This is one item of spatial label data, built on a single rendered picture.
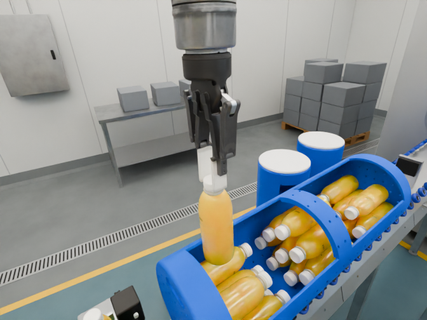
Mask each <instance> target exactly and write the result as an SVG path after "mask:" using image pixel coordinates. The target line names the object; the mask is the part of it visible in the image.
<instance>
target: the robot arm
mask: <svg viewBox="0 0 427 320"><path fill-rule="evenodd" d="M171 3H172V16H173V24H174V31H175V44H176V47H177V49H178V50H185V52H186V53H185V54H183V56H182V67H183V75H184V78H185V79H187V80H188V81H191V88H190V89H189V90H183V92H182V93H183V96H184V100H185V103H186V112H187V122H188V128H189V138H190V141H191V143H193V142H194V143H195V147H196V148H197V149H198V150H197V151H198V171H199V181H200V182H203V179H204V177H205V176H207V175H211V174H212V191H213V192H217V191H219V190H222V189H224V188H226V187H227V159H229V158H232V157H234V156H235V155H236V135H237V120H238V112H239V109H240V106H241V102H240V100H238V99H237V100H233V99H232V98H231V97H230V96H229V95H228V89H227V85H226V81H227V79H228V78H229V77H230V76H231V54H230V52H228V51H227V49H228V48H232V47H235V46H236V14H237V8H236V0H171ZM216 113H217V114H216ZM194 134H195V135H194ZM209 136H211V141H212V143H211V142H210V141H209ZM208 145H209V146H208ZM210 145H212V146H210ZM212 149H213V157H212Z"/></svg>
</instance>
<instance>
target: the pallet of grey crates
mask: <svg viewBox="0 0 427 320"><path fill-rule="evenodd" d="M343 66H344V64H343V63H338V59H329V58H316V59H310V60H305V64H304V74H303V76H297V77H290V78H287V80H286V88H285V101H284V110H283V121H282V122H281V128H282V129H284V130H287V129H290V128H298V129H300V130H303V131H304V133H307V132H311V131H321V132H326V133H332V134H335V135H337V136H339V137H341V138H342V139H343V140H344V144H345V146H344V147H348V146H350V145H353V144H356V143H359V142H362V141H365V140H368V139H369V135H370V127H371V124H372V120H373V117H374V116H373V115H374V111H375V107H376V103H377V99H378V98H379V94H380V90H381V86H382V83H383V77H384V73H385V70H386V66H387V63H386V62H369V61H359V62H350V63H346V65H345V70H344V75H343V76H342V70H343Z"/></svg>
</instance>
